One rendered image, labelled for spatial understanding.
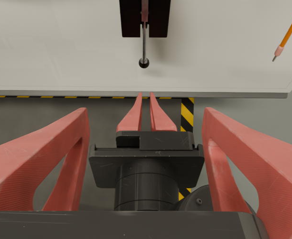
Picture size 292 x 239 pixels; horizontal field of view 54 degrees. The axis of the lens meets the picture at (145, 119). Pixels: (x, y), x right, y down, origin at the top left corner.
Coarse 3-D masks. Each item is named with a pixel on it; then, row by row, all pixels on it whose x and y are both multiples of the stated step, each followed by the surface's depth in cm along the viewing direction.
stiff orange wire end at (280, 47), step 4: (288, 32) 24; (288, 36) 25; (284, 40) 25; (280, 44) 26; (284, 44) 26; (280, 48) 26; (276, 52) 27; (280, 52) 26; (276, 56) 27; (272, 60) 28
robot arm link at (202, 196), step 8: (208, 184) 17; (192, 192) 16; (200, 192) 16; (208, 192) 16; (184, 200) 16; (192, 200) 16; (200, 200) 16; (208, 200) 16; (168, 208) 18; (176, 208) 16; (184, 208) 15; (192, 208) 15; (200, 208) 16; (208, 208) 16
